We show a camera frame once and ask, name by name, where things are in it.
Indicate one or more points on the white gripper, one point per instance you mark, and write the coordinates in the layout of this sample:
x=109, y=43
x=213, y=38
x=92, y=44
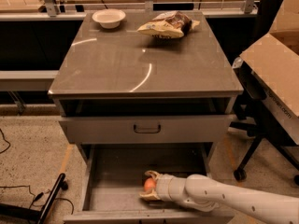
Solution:
x=164, y=187

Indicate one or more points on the orange fruit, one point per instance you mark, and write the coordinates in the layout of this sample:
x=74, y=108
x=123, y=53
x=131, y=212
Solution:
x=149, y=184

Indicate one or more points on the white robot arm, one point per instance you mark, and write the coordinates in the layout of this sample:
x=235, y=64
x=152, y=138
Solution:
x=202, y=193

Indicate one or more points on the open middle drawer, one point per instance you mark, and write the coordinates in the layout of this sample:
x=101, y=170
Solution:
x=115, y=176

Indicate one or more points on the closed top drawer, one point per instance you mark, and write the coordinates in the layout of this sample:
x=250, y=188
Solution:
x=120, y=130

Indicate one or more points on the grey metal drawer cabinet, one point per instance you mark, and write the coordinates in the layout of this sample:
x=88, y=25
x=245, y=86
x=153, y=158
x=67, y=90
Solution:
x=122, y=73

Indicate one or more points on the black stand leg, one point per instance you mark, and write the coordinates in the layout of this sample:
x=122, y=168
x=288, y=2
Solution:
x=37, y=216

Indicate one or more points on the yellow chip bag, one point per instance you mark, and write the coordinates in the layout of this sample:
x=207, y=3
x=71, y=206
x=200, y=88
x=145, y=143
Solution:
x=169, y=25

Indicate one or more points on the cardboard box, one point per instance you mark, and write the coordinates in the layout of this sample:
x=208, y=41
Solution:
x=274, y=60

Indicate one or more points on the white bowl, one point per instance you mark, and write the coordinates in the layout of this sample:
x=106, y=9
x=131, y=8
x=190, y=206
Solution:
x=109, y=18

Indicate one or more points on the grey side shelf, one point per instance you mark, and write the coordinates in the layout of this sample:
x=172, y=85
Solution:
x=26, y=80

